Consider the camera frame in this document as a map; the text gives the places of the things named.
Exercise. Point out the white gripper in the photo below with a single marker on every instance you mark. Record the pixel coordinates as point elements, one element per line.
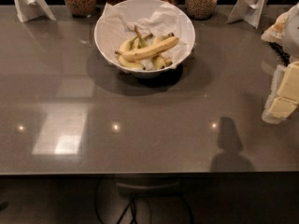
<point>291,34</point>

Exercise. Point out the yellow banana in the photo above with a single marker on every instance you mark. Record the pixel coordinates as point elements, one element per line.
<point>126,46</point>
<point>158,61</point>
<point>151,50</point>

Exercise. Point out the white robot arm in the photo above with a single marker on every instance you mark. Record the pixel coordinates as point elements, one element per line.
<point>291,37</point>

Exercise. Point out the white ceramic bowl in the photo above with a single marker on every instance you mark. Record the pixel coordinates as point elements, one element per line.
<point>109,38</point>

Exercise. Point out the white folded card right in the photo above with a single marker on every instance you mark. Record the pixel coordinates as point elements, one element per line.
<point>249,11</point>

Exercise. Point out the white folded card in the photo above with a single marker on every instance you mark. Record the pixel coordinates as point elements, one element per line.
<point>249,11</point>
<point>31,9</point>

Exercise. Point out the glass jar of chickpeas right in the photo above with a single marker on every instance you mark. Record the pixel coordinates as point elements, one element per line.
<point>200,9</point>

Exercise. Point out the white paper towel liner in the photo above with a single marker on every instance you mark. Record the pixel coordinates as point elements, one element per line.
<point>162,20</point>

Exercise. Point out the white folded card left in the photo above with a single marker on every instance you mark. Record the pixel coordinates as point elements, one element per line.
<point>31,9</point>

